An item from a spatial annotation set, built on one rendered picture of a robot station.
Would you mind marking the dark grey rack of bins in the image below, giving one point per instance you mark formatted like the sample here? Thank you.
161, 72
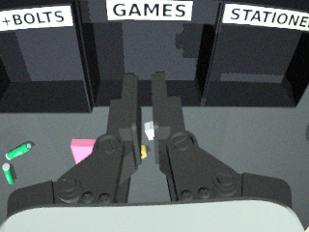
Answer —
252, 67

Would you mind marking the green battery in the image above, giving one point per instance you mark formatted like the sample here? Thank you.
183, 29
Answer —
8, 173
19, 150

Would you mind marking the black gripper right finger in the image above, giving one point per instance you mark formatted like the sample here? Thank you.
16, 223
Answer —
196, 174

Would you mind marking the yellow hex nut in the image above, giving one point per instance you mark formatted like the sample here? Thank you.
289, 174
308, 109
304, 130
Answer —
144, 152

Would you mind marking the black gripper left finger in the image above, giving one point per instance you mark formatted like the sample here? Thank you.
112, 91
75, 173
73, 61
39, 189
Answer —
98, 177

